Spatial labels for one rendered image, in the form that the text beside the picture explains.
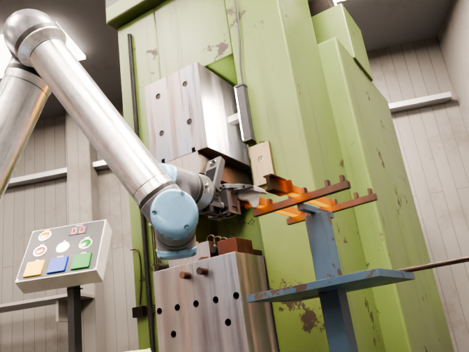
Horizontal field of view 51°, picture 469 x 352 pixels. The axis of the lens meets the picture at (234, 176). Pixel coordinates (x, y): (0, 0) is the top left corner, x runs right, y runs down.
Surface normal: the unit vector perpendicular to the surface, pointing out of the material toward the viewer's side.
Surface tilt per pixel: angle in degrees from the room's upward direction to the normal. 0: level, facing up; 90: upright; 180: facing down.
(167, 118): 90
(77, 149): 90
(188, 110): 90
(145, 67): 90
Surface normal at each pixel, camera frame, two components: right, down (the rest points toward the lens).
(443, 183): -0.18, -0.30
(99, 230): -0.18, -0.74
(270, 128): -0.53, -0.22
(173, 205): 0.16, -0.28
